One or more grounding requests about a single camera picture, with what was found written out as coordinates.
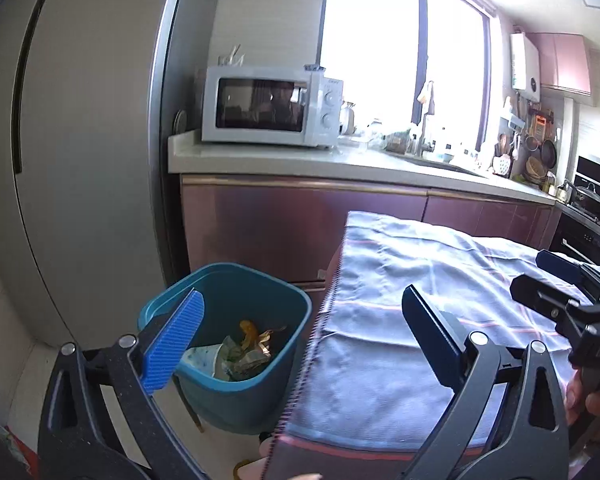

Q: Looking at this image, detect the green clear snack wrapper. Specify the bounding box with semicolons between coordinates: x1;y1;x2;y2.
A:
215;336;271;382

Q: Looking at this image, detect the gold foil snack wrapper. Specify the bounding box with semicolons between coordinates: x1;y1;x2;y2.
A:
254;326;287;359

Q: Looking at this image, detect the teal plastic trash bin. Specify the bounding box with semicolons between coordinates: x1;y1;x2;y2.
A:
137;261;314;435

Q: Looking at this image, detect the chrome kitchen faucet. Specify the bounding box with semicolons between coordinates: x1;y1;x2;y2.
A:
412;79;438;157

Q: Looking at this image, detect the person's right hand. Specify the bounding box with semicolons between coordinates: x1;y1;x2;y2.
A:
565;368;600;425

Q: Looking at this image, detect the black built-in oven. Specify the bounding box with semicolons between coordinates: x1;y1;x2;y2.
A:
546;155;600;276

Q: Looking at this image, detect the black cooking pot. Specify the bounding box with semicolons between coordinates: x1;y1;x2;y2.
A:
564;181;600;214

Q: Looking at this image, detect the grey plaid tablecloth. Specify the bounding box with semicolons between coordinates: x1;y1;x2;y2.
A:
263;211;600;479

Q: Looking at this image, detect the black hanging frying pan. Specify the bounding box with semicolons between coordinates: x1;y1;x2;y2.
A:
540;134;558;170

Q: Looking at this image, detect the grey refrigerator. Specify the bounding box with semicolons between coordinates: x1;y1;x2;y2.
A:
0;0;221;351

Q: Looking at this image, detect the white microwave oven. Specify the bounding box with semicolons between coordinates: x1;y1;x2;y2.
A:
201;65;343;148

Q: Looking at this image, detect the blue white bowl on microwave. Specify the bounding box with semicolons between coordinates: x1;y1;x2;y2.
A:
303;64;325;72

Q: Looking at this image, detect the pink upper wall cabinet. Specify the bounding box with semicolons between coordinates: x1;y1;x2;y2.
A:
528;32;592;99

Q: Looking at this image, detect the white wall water heater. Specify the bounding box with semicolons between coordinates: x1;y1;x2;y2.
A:
509;32;540;103

